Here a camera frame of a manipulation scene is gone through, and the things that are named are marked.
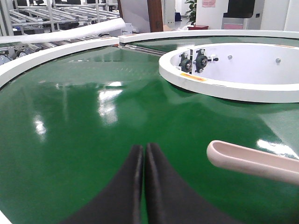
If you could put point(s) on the white outer rim left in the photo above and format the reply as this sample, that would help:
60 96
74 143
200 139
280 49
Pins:
14 68

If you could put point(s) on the white outer rim right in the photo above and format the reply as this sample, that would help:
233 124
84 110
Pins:
208 32

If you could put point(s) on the white foam tube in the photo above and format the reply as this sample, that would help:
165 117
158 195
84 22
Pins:
94 29

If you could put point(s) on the white inner ring guard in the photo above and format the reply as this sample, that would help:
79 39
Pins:
253 72

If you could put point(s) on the beige hand brush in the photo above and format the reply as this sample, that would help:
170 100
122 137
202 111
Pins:
253 162

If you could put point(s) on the brown wooden pillar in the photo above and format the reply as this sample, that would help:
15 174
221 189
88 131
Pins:
155 15

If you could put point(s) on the white cabinet with screen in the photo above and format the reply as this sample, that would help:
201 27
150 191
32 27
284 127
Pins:
243 14

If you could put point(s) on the green conveyor belt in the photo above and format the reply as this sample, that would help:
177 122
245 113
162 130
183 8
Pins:
66 127

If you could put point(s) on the left green bearing block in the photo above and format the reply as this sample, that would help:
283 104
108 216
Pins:
185 63

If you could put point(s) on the steel rollers upper left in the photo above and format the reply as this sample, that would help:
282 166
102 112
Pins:
142 50

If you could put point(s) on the green potted plant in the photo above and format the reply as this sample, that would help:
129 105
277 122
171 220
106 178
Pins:
191 12

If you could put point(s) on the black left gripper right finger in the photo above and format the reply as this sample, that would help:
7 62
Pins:
170 200

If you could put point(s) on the white rim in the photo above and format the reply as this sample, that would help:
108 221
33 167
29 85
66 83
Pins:
14 68
208 32

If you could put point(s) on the orange arrow warning sticker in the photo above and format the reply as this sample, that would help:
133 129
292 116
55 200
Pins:
193 77

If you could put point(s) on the roller conveyor rack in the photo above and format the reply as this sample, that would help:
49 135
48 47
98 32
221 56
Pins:
29 17

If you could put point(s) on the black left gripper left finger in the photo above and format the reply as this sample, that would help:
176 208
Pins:
120 201

